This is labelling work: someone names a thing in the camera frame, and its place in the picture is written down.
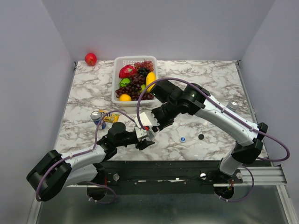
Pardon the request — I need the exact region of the white plastic fruit basket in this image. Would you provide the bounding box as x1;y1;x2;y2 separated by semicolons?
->
112;56;158;107

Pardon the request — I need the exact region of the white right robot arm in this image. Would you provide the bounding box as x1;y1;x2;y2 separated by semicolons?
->
135;78;268;183

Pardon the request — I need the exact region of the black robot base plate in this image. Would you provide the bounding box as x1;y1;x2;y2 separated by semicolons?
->
91;161;245;195

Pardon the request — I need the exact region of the red dragon fruit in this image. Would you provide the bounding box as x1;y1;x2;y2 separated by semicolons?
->
119;65;137;79

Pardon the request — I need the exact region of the yellow M&M candy bag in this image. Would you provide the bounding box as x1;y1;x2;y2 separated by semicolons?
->
99;109;120;123

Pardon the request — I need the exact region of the yellow mango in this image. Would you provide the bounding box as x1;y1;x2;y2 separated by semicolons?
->
145;72;156;93

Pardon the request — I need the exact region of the black bottle cap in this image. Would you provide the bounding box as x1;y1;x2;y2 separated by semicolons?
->
198;134;204;140

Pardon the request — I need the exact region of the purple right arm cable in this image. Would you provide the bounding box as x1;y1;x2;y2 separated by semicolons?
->
136;77;291;203

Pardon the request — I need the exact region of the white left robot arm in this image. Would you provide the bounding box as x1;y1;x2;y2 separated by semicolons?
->
26;122;157;202

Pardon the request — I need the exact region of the dark grape bunch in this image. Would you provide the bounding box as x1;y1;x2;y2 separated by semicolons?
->
137;68;151;77

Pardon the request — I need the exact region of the red bull can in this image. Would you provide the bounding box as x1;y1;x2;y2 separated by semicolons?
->
90;111;106;130

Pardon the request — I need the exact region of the red apple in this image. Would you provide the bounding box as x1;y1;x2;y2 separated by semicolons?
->
85;53;97;66

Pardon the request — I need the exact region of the silver blue drink can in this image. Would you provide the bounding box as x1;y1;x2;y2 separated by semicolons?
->
227;101;239;112

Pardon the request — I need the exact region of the red grape bunch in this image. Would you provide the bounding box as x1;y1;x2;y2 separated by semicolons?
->
115;60;154;101

